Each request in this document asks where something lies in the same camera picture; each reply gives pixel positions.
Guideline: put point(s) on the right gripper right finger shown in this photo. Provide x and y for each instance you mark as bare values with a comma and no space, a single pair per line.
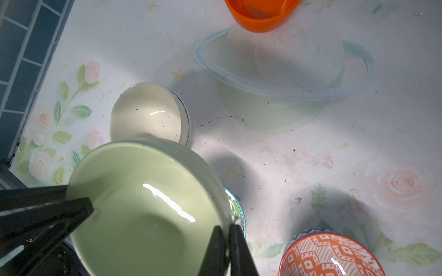
241,261

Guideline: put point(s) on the light green bowl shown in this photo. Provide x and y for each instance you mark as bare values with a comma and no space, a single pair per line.
155,205

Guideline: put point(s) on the cream bowl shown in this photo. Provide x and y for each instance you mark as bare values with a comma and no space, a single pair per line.
145,110

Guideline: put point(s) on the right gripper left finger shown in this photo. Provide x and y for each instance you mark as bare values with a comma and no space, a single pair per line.
215,260

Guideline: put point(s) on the green leaf pattern bowl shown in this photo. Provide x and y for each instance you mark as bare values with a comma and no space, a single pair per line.
237,212

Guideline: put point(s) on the floral table mat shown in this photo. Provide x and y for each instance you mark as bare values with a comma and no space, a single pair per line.
333,120

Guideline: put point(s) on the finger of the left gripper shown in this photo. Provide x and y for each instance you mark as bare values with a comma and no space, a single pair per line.
12,199
48,225

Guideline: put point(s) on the red pattern bowl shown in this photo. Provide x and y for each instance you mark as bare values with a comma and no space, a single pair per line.
329,254

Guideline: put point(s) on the white bowl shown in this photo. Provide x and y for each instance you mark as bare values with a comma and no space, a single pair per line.
187,125

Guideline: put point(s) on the blue floral bowl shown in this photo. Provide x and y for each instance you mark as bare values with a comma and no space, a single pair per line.
304,234

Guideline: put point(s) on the orange bowl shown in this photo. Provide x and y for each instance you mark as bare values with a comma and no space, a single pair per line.
261,16

